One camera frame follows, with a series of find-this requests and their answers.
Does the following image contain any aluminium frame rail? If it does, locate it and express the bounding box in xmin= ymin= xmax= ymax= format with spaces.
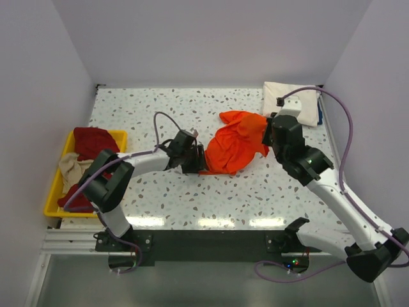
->
xmin=40 ymin=227 xmax=109 ymax=255

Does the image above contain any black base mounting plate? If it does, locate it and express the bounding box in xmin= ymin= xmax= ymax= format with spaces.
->
xmin=95 ymin=228 xmax=322 ymax=268

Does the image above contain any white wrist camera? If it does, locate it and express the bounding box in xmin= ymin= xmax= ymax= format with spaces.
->
xmin=182 ymin=129 xmax=198 ymax=138
xmin=277 ymin=95 xmax=302 ymax=118

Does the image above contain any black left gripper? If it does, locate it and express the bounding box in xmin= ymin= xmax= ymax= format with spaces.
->
xmin=180 ymin=144 xmax=208 ymax=173

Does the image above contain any folded blue t-shirt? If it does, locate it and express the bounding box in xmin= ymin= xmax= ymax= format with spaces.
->
xmin=317 ymin=98 xmax=323 ymax=125

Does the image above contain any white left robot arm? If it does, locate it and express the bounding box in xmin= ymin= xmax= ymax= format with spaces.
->
xmin=78 ymin=130 xmax=206 ymax=251

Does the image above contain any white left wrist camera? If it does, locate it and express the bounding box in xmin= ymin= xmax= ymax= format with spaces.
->
xmin=182 ymin=129 xmax=198 ymax=138

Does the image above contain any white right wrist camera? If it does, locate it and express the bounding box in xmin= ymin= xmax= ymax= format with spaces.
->
xmin=277 ymin=95 xmax=302 ymax=118

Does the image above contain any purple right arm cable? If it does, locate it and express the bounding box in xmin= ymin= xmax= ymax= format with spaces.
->
xmin=254 ymin=86 xmax=409 ymax=283

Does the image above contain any yellow plastic bin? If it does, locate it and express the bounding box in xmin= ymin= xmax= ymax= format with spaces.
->
xmin=43 ymin=130 xmax=127 ymax=219

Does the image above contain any beige t-shirt in bin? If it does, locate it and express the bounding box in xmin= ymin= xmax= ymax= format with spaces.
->
xmin=58 ymin=152 xmax=93 ymax=194

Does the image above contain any folded cream t-shirt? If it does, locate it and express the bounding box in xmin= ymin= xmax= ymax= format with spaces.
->
xmin=261 ymin=82 xmax=320 ymax=127

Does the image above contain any dark red t-shirt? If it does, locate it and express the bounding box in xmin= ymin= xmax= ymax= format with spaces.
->
xmin=58 ymin=127 xmax=120 ymax=208

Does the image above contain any orange t-shirt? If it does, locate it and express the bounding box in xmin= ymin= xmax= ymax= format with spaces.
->
xmin=199 ymin=111 xmax=269 ymax=175

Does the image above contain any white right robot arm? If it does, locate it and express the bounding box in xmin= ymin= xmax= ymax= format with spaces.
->
xmin=262 ymin=114 xmax=408 ymax=283

